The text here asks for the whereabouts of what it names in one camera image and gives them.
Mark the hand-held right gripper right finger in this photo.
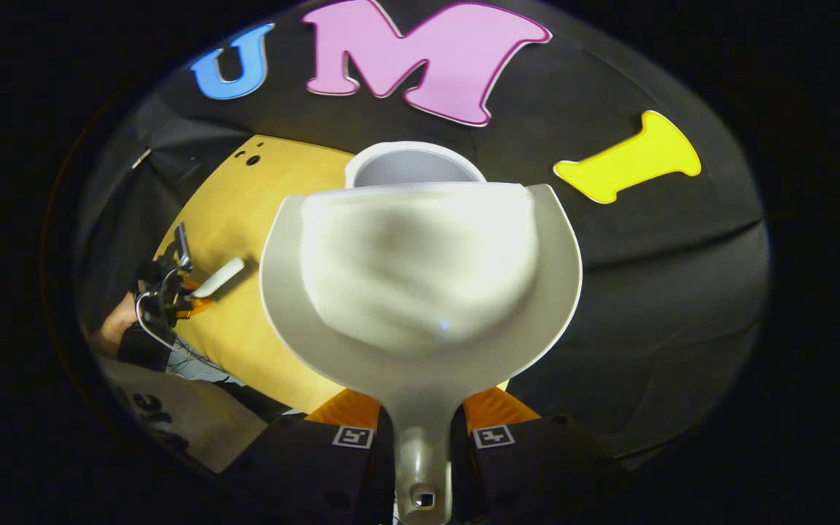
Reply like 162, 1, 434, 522
452, 386, 629, 525

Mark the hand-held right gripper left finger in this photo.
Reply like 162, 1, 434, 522
234, 387, 396, 525

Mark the small grey broom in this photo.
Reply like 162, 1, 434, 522
192, 256, 246, 300

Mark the grey plastic dustpan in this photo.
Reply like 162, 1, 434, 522
258, 182, 584, 525

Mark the white ribbed garbage bin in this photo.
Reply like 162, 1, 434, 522
344, 141, 488, 192

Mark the person's checked clothing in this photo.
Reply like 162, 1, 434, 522
163, 341, 247, 387

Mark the white cable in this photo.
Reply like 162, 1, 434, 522
133, 290, 176, 352

